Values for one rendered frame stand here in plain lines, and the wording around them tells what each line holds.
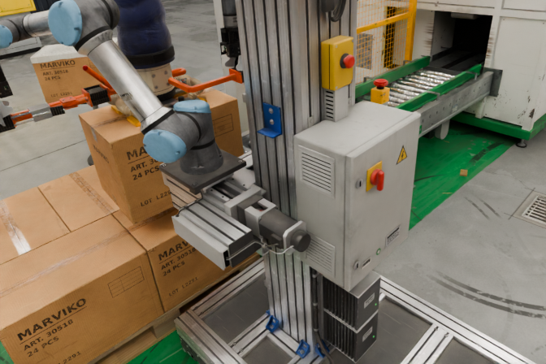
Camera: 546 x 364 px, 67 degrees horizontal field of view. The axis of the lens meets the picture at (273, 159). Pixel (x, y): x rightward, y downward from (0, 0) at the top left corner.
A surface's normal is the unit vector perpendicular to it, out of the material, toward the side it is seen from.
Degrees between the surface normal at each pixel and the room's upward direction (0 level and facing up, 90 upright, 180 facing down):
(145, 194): 91
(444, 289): 0
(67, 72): 90
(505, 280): 0
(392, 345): 0
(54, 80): 90
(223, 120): 91
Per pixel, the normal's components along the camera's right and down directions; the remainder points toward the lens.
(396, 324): -0.07, -0.87
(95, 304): 0.66, 0.33
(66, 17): -0.45, 0.39
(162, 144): -0.27, 0.58
